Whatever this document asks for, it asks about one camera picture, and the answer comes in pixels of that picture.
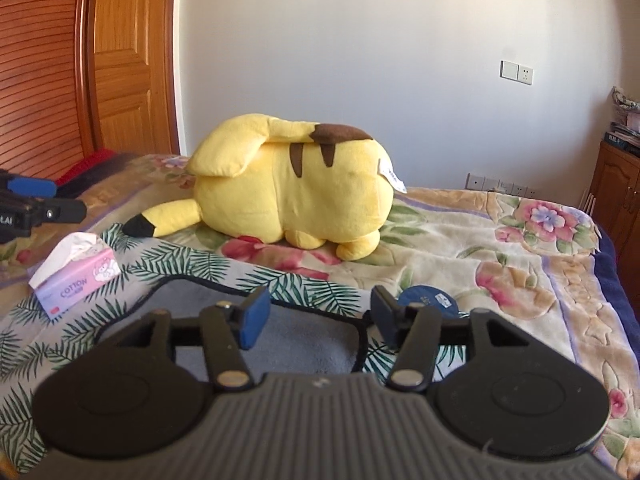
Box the round blue disc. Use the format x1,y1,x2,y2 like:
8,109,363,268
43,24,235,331
397,285,460,319

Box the white leaf print cloth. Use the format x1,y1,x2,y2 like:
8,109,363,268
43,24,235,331
0,222,473,476

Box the floral blanket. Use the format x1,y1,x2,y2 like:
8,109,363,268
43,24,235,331
0,152,640,480

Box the row of white wall sockets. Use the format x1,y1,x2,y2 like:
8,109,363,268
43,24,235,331
465,173,542,199

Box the wooden louvered wardrobe door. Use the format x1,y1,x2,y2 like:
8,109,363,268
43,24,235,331
0,0,97,182

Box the stack of books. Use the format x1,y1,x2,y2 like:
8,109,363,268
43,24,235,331
603,85,640,157

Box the pink tissue pack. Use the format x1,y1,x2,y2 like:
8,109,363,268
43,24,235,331
28,232,121,322

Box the red cloth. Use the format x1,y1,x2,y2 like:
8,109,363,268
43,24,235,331
54,147,132,187

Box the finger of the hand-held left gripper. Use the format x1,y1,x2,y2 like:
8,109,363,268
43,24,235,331
29,198,87,225
0,169,59,198

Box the wooden panel door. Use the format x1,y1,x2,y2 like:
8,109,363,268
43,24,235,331
89,0,182,159

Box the yellow plush toy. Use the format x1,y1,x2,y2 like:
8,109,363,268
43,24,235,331
122,114,409,262

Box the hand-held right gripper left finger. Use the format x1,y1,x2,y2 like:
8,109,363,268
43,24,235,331
97,287,272,394

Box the dark blue bed sheet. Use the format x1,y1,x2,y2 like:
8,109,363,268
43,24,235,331
591,224,640,463

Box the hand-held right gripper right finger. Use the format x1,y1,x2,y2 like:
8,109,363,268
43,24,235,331
371,285,538,394

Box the wooden cabinet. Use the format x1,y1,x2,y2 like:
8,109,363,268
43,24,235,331
580,139,640,288

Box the grey towel with black edge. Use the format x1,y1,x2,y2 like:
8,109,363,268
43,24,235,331
94,274,374,380

